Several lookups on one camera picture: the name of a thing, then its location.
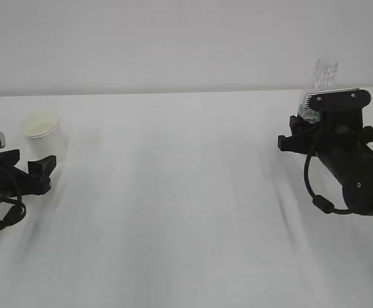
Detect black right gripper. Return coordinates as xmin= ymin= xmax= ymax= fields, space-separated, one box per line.
xmin=277 ymin=110 xmax=373 ymax=160

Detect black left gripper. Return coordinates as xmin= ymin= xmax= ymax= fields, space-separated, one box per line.
xmin=0 ymin=150 xmax=57 ymax=203

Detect white paper cup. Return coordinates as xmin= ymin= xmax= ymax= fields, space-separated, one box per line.
xmin=21 ymin=110 xmax=67 ymax=163

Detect clear water bottle green label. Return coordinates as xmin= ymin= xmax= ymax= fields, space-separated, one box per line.
xmin=297 ymin=58 xmax=338 ymax=124

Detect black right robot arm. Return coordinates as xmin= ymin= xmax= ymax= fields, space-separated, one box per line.
xmin=278 ymin=110 xmax=373 ymax=216

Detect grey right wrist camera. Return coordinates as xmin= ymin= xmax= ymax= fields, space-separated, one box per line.
xmin=304 ymin=88 xmax=372 ymax=112

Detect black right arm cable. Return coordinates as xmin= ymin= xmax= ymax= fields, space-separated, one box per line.
xmin=303 ymin=121 xmax=373 ymax=215

